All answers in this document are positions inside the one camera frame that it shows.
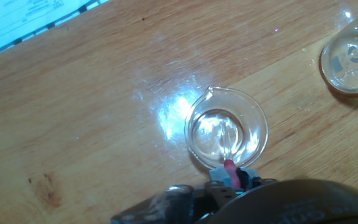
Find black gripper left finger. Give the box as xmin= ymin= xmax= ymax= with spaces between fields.
xmin=204 ymin=167 xmax=239 ymax=203

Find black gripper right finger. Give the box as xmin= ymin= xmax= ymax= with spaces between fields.
xmin=237 ymin=169 xmax=277 ymax=191

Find wooden board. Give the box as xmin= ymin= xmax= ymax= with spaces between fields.
xmin=0 ymin=0 xmax=358 ymax=224

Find white printed paper sheet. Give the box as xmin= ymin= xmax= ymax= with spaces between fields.
xmin=0 ymin=0 xmax=110 ymax=62

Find clear glass beaker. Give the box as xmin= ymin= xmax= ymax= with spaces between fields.
xmin=319 ymin=0 xmax=358 ymax=94
xmin=184 ymin=86 xmax=269 ymax=170

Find glass dropper with red bulb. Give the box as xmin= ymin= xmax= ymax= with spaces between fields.
xmin=218 ymin=121 xmax=242 ymax=190

